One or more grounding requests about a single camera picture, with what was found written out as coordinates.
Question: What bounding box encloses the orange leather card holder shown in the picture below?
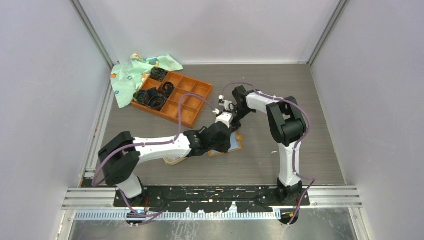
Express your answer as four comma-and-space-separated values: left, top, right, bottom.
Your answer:
208, 131, 243, 157

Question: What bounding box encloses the oval wooden card tray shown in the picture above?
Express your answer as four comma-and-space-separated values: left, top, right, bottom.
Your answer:
163, 127, 208, 167

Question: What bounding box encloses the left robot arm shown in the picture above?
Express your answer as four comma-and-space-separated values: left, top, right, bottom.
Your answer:
98, 122, 232, 207

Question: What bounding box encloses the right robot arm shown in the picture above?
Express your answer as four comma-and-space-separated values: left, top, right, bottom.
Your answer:
230, 86, 308, 206

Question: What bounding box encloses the orange compartment organizer tray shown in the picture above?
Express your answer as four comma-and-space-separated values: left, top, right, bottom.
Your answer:
130, 70, 213, 129

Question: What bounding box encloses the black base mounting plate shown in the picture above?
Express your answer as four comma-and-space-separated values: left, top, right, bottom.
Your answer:
128, 185, 310, 213

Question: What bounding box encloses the rolled dark belt front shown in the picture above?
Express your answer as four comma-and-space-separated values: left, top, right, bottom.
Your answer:
144, 87, 167, 111

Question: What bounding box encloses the rolled dark belt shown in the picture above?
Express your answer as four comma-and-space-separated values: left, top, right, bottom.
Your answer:
150, 67, 168, 82
144, 87, 167, 111
160, 81, 175, 98
133, 89, 147, 105

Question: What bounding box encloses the rolled dark belt middle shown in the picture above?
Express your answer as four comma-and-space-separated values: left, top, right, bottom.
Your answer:
160, 81, 175, 98

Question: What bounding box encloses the rolled dark belt left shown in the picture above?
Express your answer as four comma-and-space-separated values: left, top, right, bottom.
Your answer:
133, 89, 147, 105

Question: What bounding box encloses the rolled dark belt top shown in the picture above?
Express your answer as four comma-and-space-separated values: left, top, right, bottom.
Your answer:
150, 67, 168, 82

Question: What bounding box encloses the green patterned cloth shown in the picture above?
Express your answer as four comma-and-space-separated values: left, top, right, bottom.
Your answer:
110, 53, 183, 109

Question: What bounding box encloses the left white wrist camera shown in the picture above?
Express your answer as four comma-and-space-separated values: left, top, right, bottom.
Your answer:
215, 111, 234, 128

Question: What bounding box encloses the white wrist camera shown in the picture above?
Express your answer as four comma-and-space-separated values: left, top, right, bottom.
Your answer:
215, 111, 234, 128
218, 95, 235, 112

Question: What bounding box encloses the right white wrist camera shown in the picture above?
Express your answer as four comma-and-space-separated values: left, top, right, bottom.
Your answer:
218, 95, 235, 112

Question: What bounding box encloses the white slotted cable duct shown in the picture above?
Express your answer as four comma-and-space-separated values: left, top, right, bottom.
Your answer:
74, 209, 281, 221

